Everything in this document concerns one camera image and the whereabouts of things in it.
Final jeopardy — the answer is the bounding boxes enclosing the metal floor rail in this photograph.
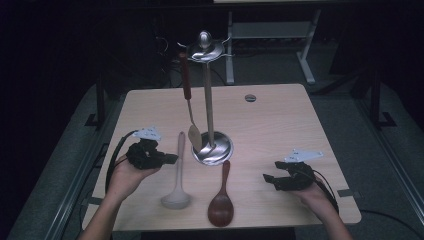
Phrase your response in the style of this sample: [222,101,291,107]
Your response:
[354,96,424,218]
[44,96,116,240]

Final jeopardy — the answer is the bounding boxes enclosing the steel spatula with brown handle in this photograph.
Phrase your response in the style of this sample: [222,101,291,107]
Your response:
[178,50,204,153]

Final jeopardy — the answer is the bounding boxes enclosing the person's left hand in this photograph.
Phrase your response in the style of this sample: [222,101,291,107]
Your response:
[105,153,162,205]

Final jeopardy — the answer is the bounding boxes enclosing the black metal stand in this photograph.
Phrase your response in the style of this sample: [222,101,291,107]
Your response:
[84,73,108,130]
[367,71,398,130]

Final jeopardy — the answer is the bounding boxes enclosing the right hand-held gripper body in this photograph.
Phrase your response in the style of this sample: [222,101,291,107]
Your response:
[281,148,325,192]

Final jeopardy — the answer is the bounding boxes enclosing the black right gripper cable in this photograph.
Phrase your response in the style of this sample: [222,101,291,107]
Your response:
[312,169,340,215]

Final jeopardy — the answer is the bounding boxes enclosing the person's right hand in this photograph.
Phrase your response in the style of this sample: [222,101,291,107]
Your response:
[292,177,338,222]

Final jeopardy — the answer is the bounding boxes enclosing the white desk frame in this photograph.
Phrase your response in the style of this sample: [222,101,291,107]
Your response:
[224,9,323,86]

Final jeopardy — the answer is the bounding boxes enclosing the steel utensil stand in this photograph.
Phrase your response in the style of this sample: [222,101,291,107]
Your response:
[176,29,234,167]

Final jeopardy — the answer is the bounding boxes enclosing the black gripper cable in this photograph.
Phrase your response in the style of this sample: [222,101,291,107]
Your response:
[104,129,139,194]
[312,169,340,215]

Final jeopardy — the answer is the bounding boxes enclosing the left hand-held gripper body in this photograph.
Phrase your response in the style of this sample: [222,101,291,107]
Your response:
[125,125,165,170]

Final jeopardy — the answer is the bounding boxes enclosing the black floor cable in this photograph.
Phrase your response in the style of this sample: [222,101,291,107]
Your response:
[359,208,424,240]

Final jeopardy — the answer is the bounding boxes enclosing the beige ladle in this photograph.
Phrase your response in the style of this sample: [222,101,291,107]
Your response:
[160,130,192,211]

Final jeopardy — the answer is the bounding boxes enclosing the grey tape strip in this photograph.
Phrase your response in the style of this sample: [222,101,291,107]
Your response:
[81,196,104,206]
[337,188,363,199]

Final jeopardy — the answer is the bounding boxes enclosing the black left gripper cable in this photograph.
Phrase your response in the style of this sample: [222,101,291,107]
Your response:
[104,129,139,194]

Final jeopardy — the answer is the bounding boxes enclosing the brown wooden spoon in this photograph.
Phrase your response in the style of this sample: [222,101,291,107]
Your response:
[207,159,235,228]

